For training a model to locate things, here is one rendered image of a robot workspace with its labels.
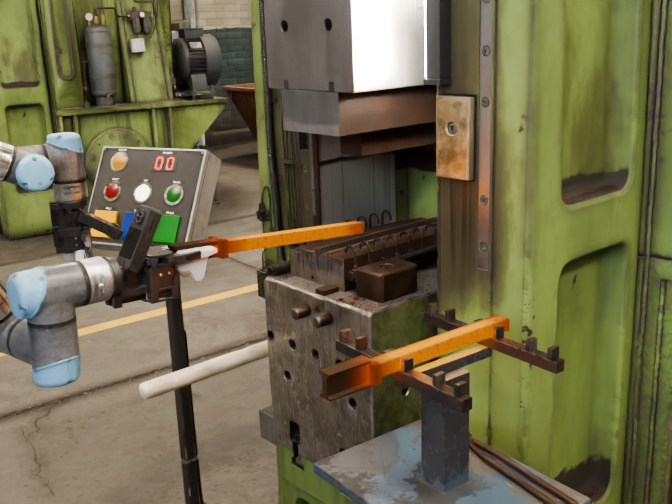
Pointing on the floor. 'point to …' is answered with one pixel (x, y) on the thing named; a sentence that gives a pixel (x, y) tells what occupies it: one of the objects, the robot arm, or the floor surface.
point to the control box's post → (183, 398)
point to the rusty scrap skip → (243, 94)
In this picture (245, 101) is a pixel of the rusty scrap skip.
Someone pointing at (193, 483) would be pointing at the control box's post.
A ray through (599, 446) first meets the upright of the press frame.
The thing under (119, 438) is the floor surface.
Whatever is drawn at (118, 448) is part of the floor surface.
